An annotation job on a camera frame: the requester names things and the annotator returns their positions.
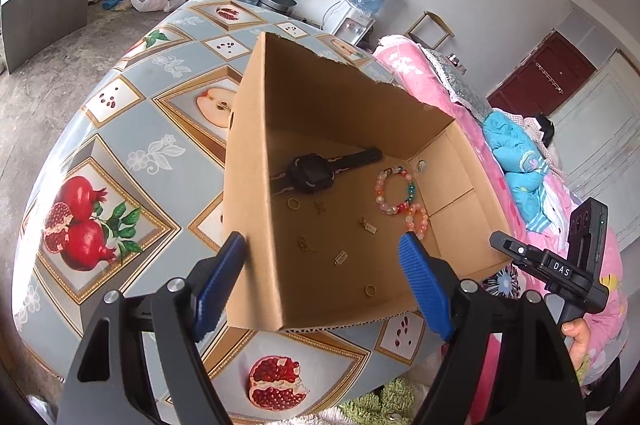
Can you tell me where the orange bead bracelet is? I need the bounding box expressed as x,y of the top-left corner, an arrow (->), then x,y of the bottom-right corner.
404,202 -> 430,240

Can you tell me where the brown cardboard box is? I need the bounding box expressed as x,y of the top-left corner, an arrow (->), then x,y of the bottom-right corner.
222,31 -> 513,332

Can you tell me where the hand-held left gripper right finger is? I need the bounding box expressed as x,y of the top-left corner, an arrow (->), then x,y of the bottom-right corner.
397,231 -> 586,425

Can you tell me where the silver glitter cloth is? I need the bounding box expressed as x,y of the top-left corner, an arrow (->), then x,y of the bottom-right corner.
420,48 -> 493,123

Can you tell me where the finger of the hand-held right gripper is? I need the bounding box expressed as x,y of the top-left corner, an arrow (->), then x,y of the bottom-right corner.
489,230 -> 532,266

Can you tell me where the fruit printed tablecloth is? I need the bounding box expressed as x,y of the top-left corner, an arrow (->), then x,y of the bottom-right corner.
12,0 -> 436,421

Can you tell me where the white wardrobe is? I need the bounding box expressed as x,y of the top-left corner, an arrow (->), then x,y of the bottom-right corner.
550,50 -> 640,251

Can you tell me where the green fluffy garment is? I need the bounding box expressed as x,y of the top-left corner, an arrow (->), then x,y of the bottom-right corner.
340,377 -> 416,425

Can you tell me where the wristwatch with black case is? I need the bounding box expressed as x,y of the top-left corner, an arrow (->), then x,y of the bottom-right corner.
270,148 -> 383,196

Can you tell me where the wooden chair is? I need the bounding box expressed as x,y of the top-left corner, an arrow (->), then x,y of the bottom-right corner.
406,10 -> 456,51

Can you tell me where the white water dispenser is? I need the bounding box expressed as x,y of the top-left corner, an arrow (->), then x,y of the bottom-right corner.
332,12 -> 376,48

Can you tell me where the multicolour bead bracelet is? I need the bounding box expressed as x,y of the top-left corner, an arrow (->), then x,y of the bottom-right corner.
374,166 -> 418,215

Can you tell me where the dark round pot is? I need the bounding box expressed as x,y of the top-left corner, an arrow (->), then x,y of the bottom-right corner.
262,0 -> 296,16

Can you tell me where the dark red door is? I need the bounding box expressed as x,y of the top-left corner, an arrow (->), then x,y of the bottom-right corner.
487,30 -> 598,118

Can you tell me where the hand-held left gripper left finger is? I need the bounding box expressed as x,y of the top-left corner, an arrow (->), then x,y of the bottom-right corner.
57,231 -> 248,425

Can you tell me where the black cloth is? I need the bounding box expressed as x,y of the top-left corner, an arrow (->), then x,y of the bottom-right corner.
532,114 -> 556,141

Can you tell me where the grey cabinet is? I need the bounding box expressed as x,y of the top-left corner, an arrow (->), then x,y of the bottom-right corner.
0,0 -> 93,73

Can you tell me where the pink floral blanket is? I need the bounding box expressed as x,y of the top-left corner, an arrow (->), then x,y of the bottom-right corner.
372,34 -> 623,406

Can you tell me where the blue clothing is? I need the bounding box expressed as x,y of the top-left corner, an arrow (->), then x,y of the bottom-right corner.
482,110 -> 553,231

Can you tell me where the person's right hand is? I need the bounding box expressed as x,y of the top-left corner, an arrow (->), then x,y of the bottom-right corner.
560,317 -> 596,371

